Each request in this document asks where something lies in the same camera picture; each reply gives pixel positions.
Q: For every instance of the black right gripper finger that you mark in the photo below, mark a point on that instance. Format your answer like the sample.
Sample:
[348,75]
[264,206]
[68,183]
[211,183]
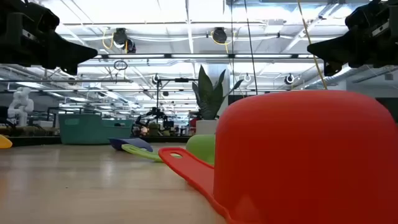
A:
[332,53]

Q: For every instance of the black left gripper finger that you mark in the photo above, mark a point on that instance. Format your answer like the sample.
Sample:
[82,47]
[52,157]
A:
[68,54]

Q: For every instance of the dark blue measuring cup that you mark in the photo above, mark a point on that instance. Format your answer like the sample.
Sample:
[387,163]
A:
[124,141]

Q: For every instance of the red measuring cup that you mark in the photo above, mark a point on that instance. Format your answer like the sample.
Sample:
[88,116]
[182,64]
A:
[304,155]

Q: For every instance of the yellow measuring cup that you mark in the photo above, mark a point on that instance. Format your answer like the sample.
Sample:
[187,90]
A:
[4,142]

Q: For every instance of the green measuring cup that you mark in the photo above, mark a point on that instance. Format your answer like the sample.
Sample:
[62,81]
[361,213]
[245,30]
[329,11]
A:
[202,147]

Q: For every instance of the black background robot arm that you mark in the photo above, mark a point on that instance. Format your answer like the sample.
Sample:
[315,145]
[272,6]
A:
[149,113]

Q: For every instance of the teal plastic basket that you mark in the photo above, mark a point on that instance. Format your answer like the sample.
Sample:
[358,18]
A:
[90,130]

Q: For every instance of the white robot figure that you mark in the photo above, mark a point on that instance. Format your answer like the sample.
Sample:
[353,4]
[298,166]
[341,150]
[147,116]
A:
[20,105]

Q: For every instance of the snake plant in white pot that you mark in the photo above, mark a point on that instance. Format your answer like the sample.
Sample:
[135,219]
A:
[208,99]

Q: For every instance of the black aluminium table frame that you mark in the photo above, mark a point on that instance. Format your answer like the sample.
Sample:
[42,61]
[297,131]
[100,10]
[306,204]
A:
[37,140]

